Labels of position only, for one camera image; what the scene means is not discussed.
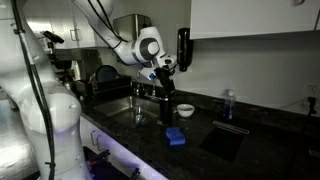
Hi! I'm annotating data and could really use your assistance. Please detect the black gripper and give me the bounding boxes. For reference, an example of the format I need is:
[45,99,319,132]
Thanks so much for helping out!
[153,64,177,98]

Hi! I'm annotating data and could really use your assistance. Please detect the chrome gooseneck faucet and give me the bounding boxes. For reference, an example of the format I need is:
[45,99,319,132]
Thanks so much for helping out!
[148,78,158,100]

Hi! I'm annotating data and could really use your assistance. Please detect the white bowl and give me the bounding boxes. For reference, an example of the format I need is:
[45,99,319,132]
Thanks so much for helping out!
[176,103,196,118]

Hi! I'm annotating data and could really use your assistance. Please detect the blue sponge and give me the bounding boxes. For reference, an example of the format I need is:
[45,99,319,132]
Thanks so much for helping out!
[165,126,187,147]

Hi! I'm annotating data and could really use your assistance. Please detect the black dish rack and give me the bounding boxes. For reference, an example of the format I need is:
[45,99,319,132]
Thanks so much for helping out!
[87,64,134,98]

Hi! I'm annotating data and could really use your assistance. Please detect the stainless steel sink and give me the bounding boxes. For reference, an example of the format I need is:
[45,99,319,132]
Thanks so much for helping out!
[93,95,162,127]

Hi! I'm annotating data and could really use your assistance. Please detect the dark plate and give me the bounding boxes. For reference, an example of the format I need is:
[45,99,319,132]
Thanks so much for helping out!
[95,64,118,84]

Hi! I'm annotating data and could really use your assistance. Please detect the clear bottle blue liquid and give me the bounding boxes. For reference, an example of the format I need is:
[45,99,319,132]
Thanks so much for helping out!
[222,88,237,122]

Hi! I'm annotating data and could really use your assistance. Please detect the metal strip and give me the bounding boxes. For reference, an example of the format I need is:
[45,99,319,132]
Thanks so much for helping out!
[212,119,251,136]

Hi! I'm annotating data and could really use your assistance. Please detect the white cabinet drawer front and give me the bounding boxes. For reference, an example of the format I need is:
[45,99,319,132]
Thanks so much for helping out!
[79,116,169,180]

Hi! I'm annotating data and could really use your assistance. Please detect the dark coffee machine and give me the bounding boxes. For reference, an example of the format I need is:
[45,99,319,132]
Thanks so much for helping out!
[49,48,103,83]

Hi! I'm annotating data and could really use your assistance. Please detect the open drawer with tools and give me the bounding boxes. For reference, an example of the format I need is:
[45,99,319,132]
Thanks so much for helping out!
[82,145,143,180]

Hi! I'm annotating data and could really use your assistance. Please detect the white background cabinets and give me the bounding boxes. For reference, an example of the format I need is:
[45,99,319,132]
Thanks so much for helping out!
[24,0,116,50]

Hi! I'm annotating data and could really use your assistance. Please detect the white upper cabinet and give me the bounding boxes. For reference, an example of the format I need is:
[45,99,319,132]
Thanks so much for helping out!
[189,0,320,41]

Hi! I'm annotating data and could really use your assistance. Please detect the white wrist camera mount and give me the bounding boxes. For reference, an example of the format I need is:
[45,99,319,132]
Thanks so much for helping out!
[138,67,157,81]

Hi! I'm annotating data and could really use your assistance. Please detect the black wall soap dispenser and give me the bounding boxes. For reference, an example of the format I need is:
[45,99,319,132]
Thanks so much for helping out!
[176,27,195,73]

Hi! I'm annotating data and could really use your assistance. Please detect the metal drawer handle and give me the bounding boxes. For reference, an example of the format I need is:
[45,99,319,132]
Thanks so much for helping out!
[89,129,105,152]

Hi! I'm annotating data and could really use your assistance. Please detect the black camera on stand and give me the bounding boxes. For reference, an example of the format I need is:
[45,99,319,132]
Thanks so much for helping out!
[42,30,66,45]

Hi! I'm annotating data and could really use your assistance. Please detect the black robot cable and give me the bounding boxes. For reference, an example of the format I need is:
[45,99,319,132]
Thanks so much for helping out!
[9,0,130,180]

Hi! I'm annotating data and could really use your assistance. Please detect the white wall outlet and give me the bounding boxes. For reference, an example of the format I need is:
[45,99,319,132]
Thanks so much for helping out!
[305,83,320,98]

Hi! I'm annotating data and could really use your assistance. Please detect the black plug with cable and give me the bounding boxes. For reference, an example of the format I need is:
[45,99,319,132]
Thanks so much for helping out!
[307,96,319,117]

